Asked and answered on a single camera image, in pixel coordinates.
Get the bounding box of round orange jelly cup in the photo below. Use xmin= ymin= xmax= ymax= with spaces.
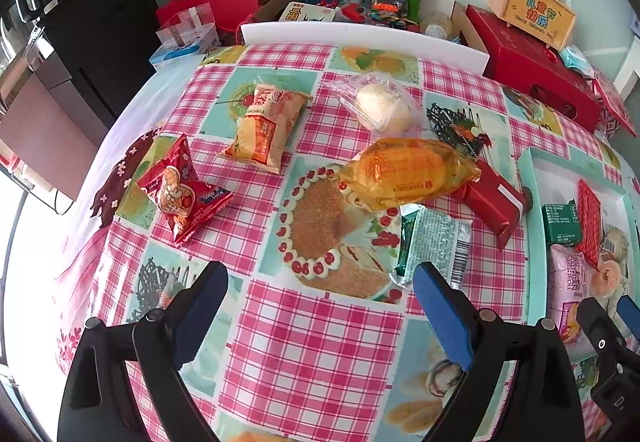
xmin=590 ymin=260 xmax=622 ymax=297

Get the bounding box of pink swiss roll packet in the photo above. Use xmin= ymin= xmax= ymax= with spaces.
xmin=547 ymin=243 xmax=588 ymax=346

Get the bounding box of clear cookie packet barcode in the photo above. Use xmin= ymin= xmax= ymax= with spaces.
xmin=600 ymin=224 xmax=629 ymax=271

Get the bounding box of red patterned foil packet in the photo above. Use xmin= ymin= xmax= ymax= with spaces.
xmin=576 ymin=180 xmax=601 ymax=269

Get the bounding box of dark green snack packet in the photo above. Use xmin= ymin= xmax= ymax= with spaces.
xmin=541 ymin=200 xmax=582 ymax=247

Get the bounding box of small red box packet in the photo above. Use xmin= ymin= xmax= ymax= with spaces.
xmin=451 ymin=160 xmax=533 ymax=250

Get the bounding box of silver green cracker packet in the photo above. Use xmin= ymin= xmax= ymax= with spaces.
xmin=390 ymin=203 xmax=472 ymax=289

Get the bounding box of red good luck snack bag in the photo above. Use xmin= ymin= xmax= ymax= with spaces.
xmin=137 ymin=134 xmax=233 ymax=246

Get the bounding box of orange bread packet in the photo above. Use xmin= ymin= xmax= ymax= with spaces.
xmin=338 ymin=137 xmax=482 ymax=211

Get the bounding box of orange swiss roll packet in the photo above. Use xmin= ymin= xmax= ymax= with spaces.
xmin=221 ymin=83 xmax=311 ymax=174

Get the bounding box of clear bag white bun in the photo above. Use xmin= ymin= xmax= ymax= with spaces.
xmin=328 ymin=72 xmax=428 ymax=137

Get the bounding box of teal cardboard tray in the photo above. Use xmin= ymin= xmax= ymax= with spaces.
xmin=518 ymin=147 xmax=639 ymax=363

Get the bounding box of pink patterned tin box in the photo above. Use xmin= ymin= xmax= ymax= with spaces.
xmin=590 ymin=68 xmax=638 ymax=139

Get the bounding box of white shelf table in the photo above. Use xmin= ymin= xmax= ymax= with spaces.
xmin=614 ymin=36 xmax=640 ymax=102

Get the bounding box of large red gift box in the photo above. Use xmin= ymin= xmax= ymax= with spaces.
xmin=465 ymin=5 xmax=601 ymax=132

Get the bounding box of blue wet wipes pack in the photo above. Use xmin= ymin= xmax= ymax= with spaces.
xmin=559 ymin=44 xmax=596 ymax=79

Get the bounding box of pink plaid tablecloth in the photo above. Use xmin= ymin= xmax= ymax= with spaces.
xmin=82 ymin=44 xmax=639 ymax=441

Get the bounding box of white foam board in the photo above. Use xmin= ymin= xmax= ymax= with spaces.
xmin=241 ymin=21 xmax=489 ymax=76

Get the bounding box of yellow handbag gift box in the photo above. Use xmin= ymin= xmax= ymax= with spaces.
xmin=486 ymin=0 xmax=577 ymax=50

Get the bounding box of blue tissue box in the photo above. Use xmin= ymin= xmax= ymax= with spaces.
xmin=149 ymin=40 xmax=220 ymax=71

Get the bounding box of black cabinet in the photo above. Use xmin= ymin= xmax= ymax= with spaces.
xmin=14 ymin=0 xmax=157 ymax=128

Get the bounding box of colourful toy bundle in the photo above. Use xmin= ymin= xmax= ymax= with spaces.
xmin=369 ymin=0 xmax=408 ymax=24

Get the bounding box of clear plastic box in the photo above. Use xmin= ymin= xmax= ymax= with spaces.
xmin=156 ymin=3 xmax=220 ymax=50

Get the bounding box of cardboard box of clutter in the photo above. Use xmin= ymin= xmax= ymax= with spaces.
xmin=241 ymin=0 xmax=489 ymax=71

